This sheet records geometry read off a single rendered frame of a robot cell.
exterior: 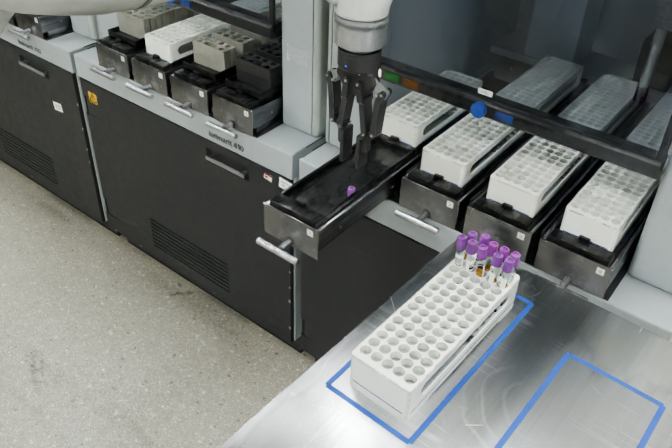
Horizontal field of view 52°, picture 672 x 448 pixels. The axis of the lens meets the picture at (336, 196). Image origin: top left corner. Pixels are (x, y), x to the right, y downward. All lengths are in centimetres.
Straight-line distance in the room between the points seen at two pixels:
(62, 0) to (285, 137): 103
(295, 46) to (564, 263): 75
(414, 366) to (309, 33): 85
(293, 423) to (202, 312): 134
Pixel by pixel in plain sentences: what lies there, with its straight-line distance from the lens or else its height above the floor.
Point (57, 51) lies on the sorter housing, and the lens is 226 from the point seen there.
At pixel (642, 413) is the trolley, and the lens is 107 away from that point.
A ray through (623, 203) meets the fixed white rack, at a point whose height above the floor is 87.
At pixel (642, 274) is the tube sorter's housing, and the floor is 76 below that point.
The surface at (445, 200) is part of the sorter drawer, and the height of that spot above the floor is 80.
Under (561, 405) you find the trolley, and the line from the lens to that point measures 104.
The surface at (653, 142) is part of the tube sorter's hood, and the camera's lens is 125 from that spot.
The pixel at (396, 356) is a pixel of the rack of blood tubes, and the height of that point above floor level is 87.
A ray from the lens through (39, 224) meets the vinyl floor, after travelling 276.
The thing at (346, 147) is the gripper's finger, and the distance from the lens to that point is 131.
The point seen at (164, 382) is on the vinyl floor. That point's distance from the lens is 210.
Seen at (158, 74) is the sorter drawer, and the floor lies 79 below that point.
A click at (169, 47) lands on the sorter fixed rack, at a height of 86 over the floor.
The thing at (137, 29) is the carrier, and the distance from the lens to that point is 202.
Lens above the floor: 160
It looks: 36 degrees down
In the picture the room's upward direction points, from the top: 2 degrees clockwise
